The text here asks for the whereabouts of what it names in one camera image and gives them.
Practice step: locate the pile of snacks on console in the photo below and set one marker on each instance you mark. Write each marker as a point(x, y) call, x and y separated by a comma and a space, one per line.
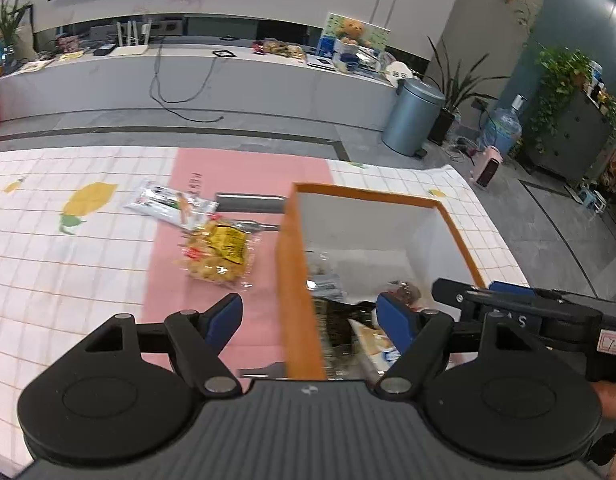
point(280, 50)

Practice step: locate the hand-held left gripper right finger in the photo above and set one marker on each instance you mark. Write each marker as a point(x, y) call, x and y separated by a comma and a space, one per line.
point(395, 322)

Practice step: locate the blue-grey trash can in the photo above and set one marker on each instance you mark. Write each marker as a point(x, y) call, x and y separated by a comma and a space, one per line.
point(413, 117)

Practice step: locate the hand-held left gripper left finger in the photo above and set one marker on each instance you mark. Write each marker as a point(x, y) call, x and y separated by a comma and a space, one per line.
point(222, 317)

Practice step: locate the grey television console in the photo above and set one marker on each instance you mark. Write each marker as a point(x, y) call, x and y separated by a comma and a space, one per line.
point(237, 90)

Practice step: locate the grey flat bar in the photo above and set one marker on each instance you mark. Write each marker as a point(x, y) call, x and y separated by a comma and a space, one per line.
point(260, 226)
point(250, 202)

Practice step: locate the dark snack packet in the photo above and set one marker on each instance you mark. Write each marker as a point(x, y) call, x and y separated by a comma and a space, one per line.
point(340, 330)

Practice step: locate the yellow snack packet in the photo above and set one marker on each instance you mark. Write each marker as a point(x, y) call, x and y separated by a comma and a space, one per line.
point(217, 252)

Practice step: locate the white box with orange rim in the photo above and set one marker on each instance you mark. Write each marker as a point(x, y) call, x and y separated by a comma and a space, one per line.
point(368, 230)

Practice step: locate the potted plant in black pot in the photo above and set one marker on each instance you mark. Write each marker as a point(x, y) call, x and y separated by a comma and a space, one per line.
point(455, 95)

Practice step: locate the picture board with teddy bear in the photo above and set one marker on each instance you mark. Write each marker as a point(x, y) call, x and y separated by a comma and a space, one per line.
point(355, 35)

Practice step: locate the person's right hand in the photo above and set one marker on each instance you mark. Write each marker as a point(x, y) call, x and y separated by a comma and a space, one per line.
point(613, 400)

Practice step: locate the ivy plant on cabinet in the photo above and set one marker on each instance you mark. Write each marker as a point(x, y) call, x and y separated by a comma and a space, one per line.
point(563, 75)

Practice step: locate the grey cabinet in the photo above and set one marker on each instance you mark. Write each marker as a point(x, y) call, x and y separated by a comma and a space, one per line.
point(570, 140)

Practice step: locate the blue stool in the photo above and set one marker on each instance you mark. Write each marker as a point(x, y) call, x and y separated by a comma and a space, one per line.
point(592, 200)

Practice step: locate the white router with antennas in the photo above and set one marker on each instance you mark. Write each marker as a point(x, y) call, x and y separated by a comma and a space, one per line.
point(130, 42)

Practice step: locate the pink heater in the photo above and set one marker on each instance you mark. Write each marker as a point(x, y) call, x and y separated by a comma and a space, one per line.
point(488, 167)

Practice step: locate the bread packet with blue label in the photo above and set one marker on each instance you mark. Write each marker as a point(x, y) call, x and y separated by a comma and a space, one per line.
point(375, 347)

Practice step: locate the pink mat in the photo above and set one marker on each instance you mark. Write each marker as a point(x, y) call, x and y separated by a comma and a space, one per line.
point(248, 180)

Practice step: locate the white round object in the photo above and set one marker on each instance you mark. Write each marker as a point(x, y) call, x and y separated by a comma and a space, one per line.
point(400, 72)

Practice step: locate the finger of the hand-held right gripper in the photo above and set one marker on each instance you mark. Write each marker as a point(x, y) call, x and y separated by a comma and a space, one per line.
point(500, 286)
point(450, 291)

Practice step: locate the potted plant in white vase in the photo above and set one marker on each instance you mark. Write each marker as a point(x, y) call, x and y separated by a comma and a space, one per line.
point(10, 20)

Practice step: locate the white snack packet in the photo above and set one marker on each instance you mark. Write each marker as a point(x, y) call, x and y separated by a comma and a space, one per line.
point(167, 202)

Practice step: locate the blue water bottle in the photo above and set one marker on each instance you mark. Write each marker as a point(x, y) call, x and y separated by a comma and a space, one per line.
point(503, 127)

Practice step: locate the brown snack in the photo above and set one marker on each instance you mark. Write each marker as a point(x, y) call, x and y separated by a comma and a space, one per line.
point(405, 292)

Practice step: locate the clear packet with label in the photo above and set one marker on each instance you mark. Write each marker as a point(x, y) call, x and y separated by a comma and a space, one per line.
point(323, 277)

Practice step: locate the white grid lemon mat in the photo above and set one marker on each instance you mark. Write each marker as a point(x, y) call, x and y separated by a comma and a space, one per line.
point(62, 270)

